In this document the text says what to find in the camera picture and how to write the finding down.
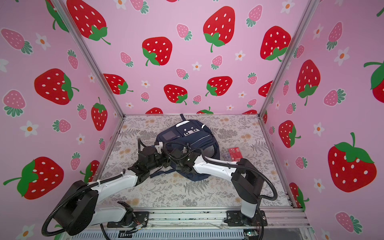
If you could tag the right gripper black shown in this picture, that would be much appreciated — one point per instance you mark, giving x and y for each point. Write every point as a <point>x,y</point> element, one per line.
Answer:
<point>177,166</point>

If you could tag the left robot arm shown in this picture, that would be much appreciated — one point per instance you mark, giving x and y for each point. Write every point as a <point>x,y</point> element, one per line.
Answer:
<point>79,207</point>

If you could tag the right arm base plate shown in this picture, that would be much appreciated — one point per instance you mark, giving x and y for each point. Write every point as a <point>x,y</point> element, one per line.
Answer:
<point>237,219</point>

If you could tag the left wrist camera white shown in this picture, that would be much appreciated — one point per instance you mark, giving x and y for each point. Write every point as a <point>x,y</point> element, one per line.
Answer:
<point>159,145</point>

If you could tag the clear plastic pencil case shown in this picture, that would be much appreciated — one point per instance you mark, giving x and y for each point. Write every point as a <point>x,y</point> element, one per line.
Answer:
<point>225,156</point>

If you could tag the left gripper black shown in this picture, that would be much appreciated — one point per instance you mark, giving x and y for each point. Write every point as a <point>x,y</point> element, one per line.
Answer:
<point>167,161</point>

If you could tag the red box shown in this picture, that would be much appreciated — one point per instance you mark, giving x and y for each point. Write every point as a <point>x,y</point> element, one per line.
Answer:
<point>235,154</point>

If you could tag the navy blue student backpack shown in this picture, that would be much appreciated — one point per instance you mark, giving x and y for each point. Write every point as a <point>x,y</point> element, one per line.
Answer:
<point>189,135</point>

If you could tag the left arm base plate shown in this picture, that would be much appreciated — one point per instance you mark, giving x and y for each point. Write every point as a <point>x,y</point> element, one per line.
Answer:
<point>132,220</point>

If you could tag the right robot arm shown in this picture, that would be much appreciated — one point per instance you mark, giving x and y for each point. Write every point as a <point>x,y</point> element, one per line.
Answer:
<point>246,179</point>

